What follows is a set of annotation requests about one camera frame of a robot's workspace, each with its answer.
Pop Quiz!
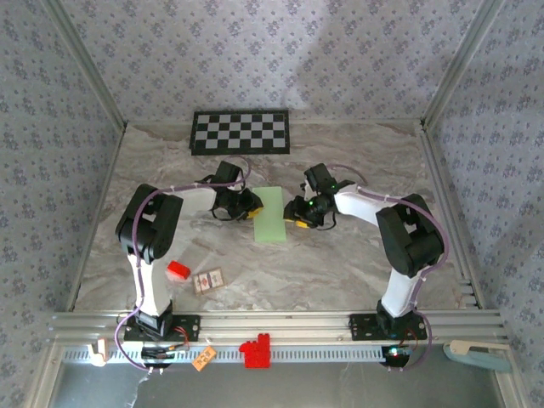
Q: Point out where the beige wooden hook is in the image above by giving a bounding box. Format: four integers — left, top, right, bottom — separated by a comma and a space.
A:
88, 338, 110, 367

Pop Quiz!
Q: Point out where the light green paper sheet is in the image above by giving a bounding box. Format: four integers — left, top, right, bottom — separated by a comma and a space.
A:
252, 185, 286, 243

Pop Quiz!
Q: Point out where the slotted grey cable duct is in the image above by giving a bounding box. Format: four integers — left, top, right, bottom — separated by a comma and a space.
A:
61, 344, 386, 365

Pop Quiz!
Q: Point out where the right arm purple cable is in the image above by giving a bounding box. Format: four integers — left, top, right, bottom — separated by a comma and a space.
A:
326, 163, 451, 374

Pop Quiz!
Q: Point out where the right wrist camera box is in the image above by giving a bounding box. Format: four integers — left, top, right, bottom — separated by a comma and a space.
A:
303, 163, 336, 193

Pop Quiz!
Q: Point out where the black white checkerboard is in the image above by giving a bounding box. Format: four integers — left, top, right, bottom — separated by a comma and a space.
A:
190, 110, 292, 156

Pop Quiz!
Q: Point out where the aluminium side rail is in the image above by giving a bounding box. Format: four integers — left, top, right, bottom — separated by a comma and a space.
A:
416, 121, 486, 309

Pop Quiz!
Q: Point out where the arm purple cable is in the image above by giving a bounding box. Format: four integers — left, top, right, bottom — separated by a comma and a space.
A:
113, 155, 252, 375
326, 163, 451, 374

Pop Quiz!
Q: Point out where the red brick stack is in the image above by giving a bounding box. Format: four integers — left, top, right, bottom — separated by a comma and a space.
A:
238, 333, 272, 369

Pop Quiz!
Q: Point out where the small brown card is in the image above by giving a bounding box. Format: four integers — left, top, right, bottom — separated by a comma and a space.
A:
191, 266, 227, 296

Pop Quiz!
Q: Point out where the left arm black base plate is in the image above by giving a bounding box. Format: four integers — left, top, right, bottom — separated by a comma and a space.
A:
123, 314, 201, 342

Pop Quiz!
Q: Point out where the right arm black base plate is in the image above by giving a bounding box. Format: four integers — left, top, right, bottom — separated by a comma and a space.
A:
348, 313, 428, 342

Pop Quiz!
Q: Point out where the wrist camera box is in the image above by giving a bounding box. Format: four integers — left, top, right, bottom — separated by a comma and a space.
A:
214, 160, 244, 189
303, 163, 336, 193

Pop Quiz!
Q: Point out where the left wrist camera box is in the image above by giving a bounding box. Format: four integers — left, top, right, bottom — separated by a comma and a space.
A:
214, 160, 244, 189

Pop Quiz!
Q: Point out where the clear plastic bag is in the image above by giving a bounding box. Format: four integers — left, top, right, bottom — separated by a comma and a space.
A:
165, 254, 200, 301

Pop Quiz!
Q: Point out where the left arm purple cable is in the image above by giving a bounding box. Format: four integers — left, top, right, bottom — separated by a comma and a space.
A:
113, 155, 252, 375

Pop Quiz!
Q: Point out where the small red block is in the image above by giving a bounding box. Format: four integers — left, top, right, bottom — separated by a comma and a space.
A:
167, 260, 191, 281

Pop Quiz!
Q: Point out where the orange tag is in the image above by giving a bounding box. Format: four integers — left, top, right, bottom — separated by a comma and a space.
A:
190, 344, 217, 373

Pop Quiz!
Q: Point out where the long aluminium rail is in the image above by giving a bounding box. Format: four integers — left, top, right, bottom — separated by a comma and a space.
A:
48, 309, 509, 346

